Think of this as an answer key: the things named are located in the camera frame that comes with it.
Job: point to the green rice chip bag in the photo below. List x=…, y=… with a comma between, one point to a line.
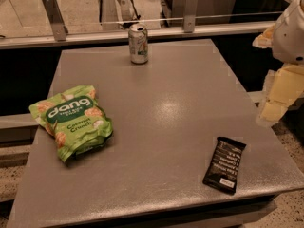
x=74, y=119

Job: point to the left metal rail bracket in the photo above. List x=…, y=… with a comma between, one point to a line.
x=56, y=20

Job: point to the right metal rail bracket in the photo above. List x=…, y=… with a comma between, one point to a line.
x=189, y=15

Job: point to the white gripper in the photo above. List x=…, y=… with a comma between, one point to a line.
x=290, y=38

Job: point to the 7up soda can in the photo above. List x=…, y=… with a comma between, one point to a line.
x=138, y=43

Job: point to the metal rail bracket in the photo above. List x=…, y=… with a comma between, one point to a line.
x=56, y=20
x=189, y=15

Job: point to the black snack bar wrapper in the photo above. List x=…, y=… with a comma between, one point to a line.
x=222, y=173

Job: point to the metal guard rail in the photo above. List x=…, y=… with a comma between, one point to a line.
x=122, y=35

